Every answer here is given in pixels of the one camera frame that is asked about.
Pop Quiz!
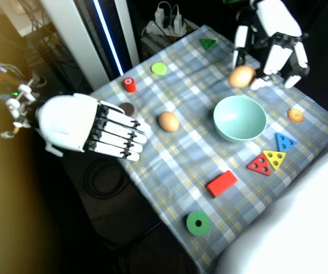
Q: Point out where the orange flower biscuit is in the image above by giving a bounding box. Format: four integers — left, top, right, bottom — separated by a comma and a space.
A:
287, 108, 305, 123

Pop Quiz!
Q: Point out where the coiled black cable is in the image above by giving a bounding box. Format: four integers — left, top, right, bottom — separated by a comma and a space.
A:
83, 159, 131, 200

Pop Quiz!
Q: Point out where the red cylinder block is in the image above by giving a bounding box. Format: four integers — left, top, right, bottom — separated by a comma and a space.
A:
122, 77, 137, 93

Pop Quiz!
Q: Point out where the brown egg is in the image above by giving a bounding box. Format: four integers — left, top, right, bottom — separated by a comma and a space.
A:
158, 111, 180, 132
228, 65, 257, 88

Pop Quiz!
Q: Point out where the green ring block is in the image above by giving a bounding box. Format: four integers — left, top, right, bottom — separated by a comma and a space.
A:
186, 211, 212, 237

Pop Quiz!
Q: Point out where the green triangle block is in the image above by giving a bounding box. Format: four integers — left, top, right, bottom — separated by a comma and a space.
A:
199, 38, 217, 51

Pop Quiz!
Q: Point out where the white plug adapter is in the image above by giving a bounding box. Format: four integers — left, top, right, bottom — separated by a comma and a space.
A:
154, 2, 168, 27
173, 5, 185, 33

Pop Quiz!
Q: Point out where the red rectangular block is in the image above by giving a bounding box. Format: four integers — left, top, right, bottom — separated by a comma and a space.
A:
206, 170, 238, 199

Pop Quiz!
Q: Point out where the red triangle block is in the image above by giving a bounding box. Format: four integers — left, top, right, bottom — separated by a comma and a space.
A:
246, 154, 272, 176

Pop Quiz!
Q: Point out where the blue triangle block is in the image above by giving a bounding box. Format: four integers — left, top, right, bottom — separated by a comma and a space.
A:
275, 132, 298, 152

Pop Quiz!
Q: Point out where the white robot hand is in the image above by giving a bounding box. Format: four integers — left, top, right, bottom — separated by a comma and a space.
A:
231, 0, 310, 91
35, 92, 153, 163

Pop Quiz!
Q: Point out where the blue plaid tablecloth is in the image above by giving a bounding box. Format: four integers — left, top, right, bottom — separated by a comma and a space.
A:
91, 25, 328, 274

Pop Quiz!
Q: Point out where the white power strip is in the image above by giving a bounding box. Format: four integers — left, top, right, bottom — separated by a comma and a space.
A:
144, 19, 188, 37

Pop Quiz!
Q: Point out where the mint green bowl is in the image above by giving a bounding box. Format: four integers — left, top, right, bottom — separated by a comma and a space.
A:
213, 95, 267, 143

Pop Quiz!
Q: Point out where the chocolate sandwich cookie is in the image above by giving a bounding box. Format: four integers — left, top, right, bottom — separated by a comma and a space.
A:
119, 102, 135, 116

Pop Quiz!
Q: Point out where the white robot torso shell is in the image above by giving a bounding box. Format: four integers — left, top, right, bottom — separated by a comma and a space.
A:
215, 125, 328, 274

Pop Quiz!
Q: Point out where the white column with blue strip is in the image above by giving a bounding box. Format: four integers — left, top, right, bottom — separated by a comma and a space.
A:
39, 0, 141, 90

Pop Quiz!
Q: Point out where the yellow triangle block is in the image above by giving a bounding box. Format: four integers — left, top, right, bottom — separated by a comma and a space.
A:
262, 150, 287, 171

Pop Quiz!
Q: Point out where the lime green sandwich cookie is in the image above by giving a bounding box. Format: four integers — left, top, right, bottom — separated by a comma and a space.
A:
151, 62, 168, 76

